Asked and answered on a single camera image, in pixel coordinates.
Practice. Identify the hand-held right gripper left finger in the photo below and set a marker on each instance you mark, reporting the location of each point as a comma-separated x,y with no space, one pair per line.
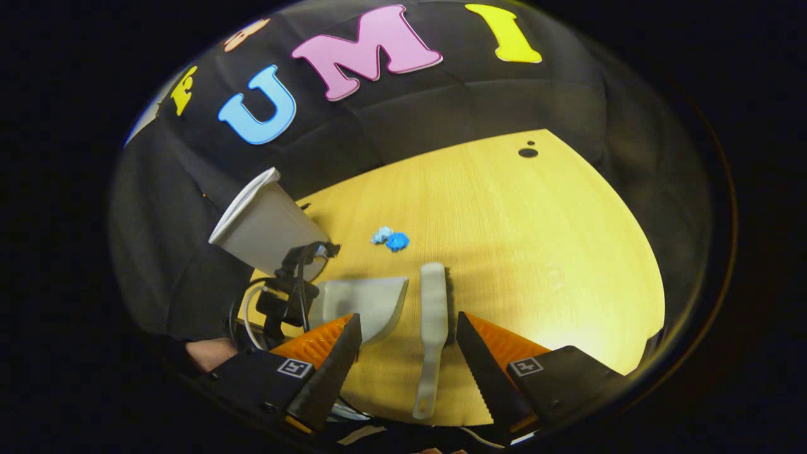
328,372

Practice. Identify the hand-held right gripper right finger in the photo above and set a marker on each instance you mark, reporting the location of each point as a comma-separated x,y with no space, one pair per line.
485,372

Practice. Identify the grey plastic garbage bin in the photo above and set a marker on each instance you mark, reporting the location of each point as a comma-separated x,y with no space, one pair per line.
265,227

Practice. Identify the white plastic dustpan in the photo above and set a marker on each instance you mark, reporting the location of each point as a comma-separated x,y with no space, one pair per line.
372,302

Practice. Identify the small white broom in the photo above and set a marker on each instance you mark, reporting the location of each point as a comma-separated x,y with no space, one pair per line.
434,302

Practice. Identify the black round desk grommet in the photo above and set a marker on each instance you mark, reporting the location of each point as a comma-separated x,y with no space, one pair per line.
528,152

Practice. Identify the black backdrop cloth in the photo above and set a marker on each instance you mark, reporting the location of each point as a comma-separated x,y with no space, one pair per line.
441,107

